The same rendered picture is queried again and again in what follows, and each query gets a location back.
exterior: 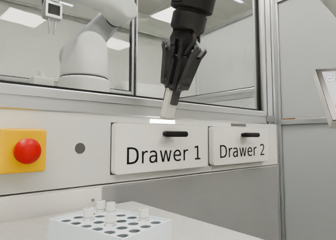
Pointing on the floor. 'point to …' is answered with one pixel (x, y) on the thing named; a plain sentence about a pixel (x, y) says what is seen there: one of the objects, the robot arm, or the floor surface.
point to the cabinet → (171, 199)
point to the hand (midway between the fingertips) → (169, 103)
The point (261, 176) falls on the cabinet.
